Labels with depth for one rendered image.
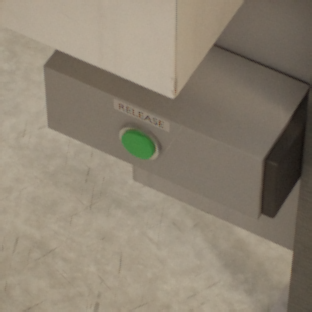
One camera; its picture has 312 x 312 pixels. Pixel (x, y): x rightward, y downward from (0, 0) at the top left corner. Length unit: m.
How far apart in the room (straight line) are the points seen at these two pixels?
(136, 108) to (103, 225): 1.39
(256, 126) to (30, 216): 1.44
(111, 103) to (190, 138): 0.07
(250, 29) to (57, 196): 1.44
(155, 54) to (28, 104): 1.75
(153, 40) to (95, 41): 0.05
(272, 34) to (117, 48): 0.22
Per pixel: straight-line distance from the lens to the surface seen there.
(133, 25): 1.25
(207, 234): 2.85
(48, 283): 2.80
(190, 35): 1.27
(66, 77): 1.50
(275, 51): 1.49
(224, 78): 1.49
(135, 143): 1.50
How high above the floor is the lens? 2.33
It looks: 53 degrees down
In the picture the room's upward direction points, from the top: straight up
